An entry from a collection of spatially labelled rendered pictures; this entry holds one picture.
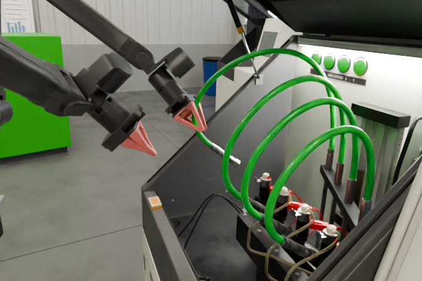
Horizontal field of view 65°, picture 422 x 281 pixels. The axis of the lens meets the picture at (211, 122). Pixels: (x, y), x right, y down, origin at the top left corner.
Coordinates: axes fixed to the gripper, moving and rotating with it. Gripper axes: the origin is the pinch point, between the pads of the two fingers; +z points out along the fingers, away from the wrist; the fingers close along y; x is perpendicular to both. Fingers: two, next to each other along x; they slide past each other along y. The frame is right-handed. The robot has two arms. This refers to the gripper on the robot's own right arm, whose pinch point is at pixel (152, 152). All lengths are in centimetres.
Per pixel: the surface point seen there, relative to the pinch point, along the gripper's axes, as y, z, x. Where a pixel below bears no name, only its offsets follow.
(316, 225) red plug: 14.9, 33.6, -9.6
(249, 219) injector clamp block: 1.0, 33.6, 7.8
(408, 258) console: 23.8, 31.0, -29.9
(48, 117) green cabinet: -148, -38, 291
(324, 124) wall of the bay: 34, 38, 27
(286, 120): 24.9, 10.6, -10.3
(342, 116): 35.6, 25.9, 3.2
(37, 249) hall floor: -147, 25, 129
